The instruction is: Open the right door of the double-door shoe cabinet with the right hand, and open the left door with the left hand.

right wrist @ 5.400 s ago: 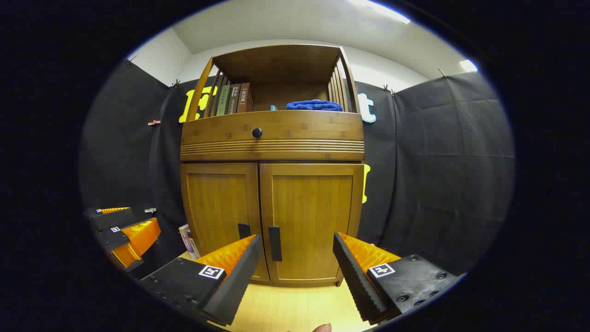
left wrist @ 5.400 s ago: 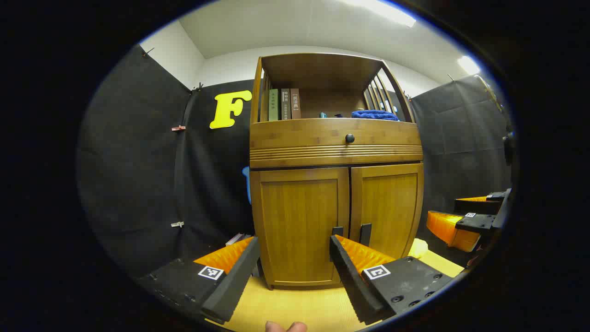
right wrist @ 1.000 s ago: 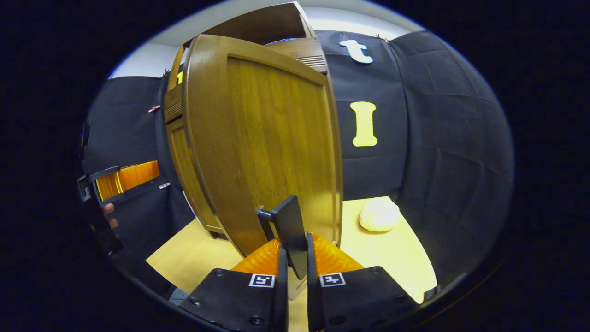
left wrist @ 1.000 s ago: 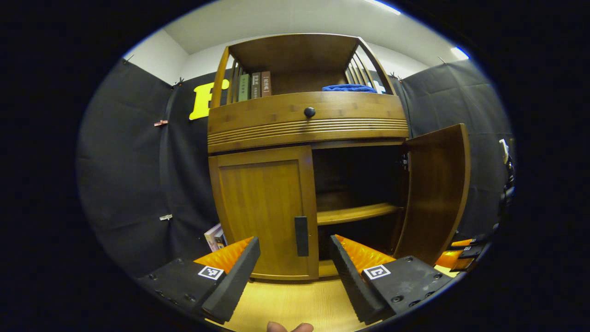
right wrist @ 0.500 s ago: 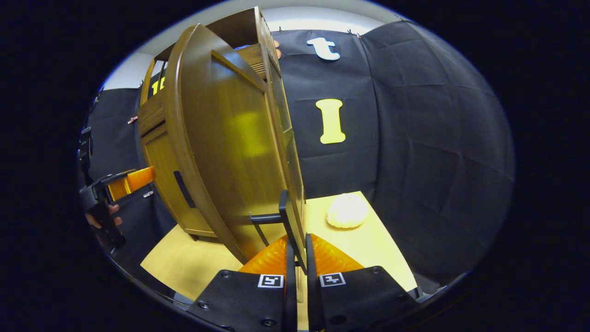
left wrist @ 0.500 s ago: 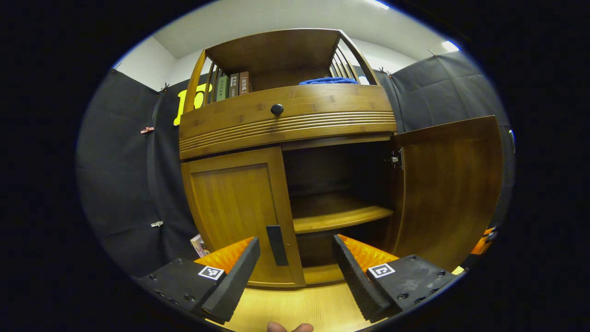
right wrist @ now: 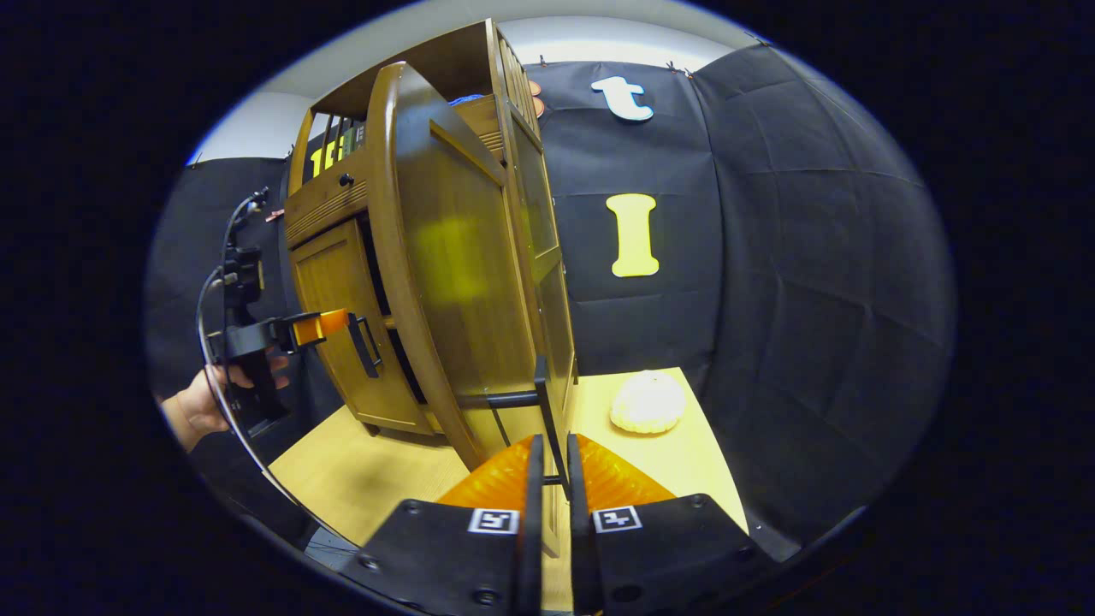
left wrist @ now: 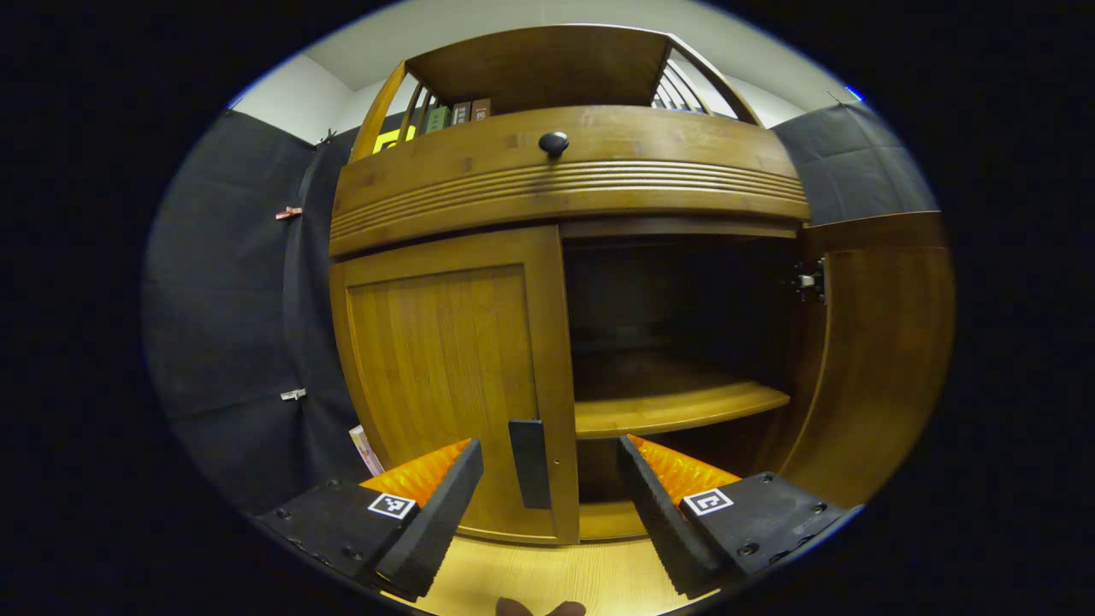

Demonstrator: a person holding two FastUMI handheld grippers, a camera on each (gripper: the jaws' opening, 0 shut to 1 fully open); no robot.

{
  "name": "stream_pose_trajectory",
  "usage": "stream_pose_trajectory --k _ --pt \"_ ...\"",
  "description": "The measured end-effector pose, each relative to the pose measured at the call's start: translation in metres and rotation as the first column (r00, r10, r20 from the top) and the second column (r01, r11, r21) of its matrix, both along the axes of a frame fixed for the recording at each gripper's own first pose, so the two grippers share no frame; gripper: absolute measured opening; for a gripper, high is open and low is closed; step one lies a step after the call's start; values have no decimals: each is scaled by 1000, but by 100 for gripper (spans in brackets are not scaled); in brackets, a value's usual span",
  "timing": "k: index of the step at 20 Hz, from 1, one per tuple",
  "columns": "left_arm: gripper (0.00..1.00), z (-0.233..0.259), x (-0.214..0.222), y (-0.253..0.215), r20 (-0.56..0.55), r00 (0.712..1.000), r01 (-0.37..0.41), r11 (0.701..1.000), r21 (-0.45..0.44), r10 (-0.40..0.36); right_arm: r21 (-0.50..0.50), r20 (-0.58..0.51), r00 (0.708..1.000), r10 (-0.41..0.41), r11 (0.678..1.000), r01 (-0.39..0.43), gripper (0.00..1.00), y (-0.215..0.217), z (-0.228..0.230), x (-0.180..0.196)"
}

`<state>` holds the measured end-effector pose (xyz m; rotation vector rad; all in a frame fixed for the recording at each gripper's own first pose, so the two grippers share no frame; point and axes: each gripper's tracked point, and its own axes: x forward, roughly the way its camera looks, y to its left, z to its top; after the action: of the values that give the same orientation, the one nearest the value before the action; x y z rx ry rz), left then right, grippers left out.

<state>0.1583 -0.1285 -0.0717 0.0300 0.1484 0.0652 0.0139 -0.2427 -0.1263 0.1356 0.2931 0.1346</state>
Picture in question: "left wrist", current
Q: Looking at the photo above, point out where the wooden cabinet drawer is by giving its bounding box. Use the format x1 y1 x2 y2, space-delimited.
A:
329 105 811 259

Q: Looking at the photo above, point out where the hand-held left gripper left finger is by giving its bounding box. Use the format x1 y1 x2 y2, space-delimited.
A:
254 438 484 601

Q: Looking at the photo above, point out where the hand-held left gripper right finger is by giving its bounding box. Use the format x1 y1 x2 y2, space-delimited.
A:
616 434 848 600

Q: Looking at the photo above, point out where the wooden double-door shoe cabinet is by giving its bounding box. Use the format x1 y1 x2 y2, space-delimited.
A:
328 24 956 547

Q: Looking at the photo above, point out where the black backdrop cloth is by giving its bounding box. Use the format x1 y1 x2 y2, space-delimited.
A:
141 103 942 514

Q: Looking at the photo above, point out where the black door handle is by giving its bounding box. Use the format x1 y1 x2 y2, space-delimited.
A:
508 418 553 511

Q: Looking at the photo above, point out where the wooden shoe cabinet door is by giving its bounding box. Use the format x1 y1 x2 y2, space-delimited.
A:
774 210 956 510
329 225 581 547

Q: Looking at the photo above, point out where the metal door hinge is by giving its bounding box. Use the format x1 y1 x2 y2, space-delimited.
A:
794 258 826 305

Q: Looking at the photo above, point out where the wooden inner shelf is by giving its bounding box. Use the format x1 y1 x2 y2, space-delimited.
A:
573 351 791 440

